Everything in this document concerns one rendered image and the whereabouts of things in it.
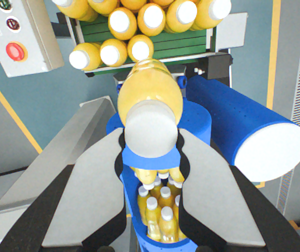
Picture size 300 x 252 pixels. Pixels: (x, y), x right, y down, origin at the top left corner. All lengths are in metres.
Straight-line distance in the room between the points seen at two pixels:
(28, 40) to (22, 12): 0.05
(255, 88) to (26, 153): 2.50
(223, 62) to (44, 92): 1.56
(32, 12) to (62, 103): 1.33
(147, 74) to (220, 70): 0.42
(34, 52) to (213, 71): 0.47
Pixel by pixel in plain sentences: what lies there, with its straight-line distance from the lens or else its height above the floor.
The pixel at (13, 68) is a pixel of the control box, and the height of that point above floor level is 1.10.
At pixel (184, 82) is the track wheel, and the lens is 0.56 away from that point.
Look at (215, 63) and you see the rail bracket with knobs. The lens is 0.55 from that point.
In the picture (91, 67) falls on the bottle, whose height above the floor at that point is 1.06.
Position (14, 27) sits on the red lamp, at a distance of 0.47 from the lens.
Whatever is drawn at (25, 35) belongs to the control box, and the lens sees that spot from 0.47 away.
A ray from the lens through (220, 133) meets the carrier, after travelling 0.79.
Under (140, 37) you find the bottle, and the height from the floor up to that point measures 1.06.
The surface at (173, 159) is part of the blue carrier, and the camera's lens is 0.36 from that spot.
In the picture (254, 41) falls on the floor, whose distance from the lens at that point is 1.78.
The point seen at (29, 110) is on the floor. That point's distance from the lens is 1.95.
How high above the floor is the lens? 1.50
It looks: 62 degrees down
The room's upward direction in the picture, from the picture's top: 174 degrees clockwise
